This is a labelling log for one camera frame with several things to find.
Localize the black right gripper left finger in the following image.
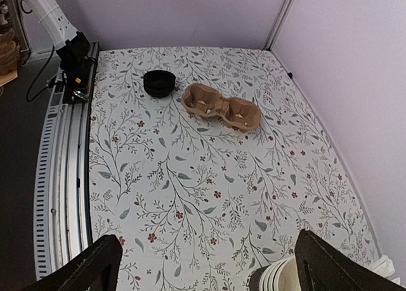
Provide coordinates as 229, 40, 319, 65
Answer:
24, 235, 122, 290

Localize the stack of black paper cups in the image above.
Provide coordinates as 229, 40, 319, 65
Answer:
247, 256, 301, 291

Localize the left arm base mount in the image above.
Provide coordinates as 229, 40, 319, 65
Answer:
56, 32, 91, 102

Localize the floral tablecloth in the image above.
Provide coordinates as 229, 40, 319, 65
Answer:
89, 47, 379, 290

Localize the white crumpled napkin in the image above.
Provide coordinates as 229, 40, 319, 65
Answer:
369, 255, 395, 278

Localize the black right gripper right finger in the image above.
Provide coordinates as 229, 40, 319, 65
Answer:
294, 230, 405, 291

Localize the aluminium front rail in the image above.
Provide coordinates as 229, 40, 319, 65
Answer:
33, 42, 101, 281

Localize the stack of black cup lids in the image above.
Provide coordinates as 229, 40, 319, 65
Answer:
143, 70, 176, 98

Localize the brown cardboard cup carrier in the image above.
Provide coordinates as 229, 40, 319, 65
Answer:
181, 83, 261, 133

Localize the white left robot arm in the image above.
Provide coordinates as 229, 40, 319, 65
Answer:
23, 0, 77, 50

